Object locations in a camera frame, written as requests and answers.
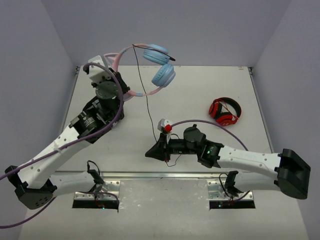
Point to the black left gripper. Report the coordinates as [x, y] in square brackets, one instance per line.
[122, 82]

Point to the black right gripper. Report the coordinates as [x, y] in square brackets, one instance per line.
[158, 150]

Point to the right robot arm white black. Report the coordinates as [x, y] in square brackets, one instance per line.
[285, 172]

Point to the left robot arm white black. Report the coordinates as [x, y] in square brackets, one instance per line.
[37, 184]

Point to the red black headphones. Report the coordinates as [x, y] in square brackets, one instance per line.
[225, 111]

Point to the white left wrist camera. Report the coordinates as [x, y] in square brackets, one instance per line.
[97, 67]

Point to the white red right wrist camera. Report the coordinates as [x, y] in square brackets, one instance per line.
[163, 126]

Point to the left metal mounting bracket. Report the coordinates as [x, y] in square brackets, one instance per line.
[109, 192]

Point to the metal mounting bracket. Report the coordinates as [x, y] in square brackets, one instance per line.
[216, 193]
[109, 192]

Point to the right metal mounting bracket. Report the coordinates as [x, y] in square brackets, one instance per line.
[216, 193]

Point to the metal rail front table edge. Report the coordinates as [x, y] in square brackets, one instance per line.
[159, 175]

